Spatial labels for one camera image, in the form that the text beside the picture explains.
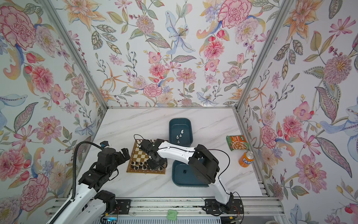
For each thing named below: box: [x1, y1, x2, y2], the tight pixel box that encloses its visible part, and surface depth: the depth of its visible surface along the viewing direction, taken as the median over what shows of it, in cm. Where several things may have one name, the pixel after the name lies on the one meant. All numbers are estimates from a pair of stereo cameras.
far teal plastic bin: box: [168, 118, 194, 147], surface depth 106 cm
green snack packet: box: [226, 134, 250, 152], surface depth 100 cm
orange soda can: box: [238, 150, 255, 168], surface depth 84 cm
